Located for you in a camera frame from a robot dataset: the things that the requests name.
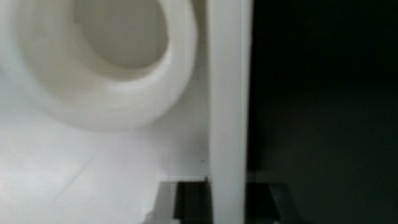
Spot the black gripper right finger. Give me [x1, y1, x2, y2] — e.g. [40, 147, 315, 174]
[246, 183, 303, 224]

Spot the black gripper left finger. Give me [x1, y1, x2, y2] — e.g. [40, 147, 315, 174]
[143, 181, 210, 224]

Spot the white square tabletop part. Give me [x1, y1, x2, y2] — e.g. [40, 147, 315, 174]
[0, 0, 253, 224]

